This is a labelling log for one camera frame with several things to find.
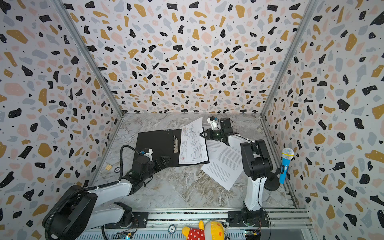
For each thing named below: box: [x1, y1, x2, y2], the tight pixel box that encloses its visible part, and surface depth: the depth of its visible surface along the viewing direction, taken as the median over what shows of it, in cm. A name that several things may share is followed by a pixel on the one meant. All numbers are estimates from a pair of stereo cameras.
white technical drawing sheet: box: [178, 117, 209, 165], surface depth 99 cm
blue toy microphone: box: [279, 147, 295, 184], surface depth 71 cm
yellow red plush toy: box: [182, 220, 225, 240], surface depth 67 cm
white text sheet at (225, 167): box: [200, 145, 244, 191], surface depth 94 cm
